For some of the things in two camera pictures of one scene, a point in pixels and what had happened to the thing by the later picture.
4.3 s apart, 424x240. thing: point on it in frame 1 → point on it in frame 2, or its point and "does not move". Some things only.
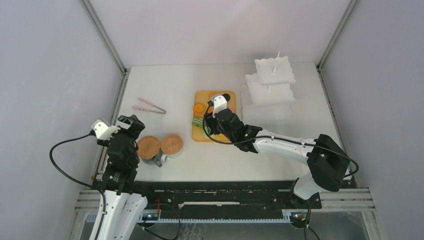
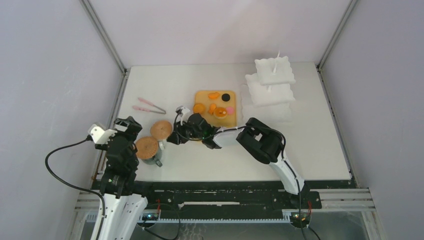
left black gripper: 136,127 does not move
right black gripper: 210,123 → 174,138
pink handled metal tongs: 149,103 does not move
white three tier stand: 267,96 does not move
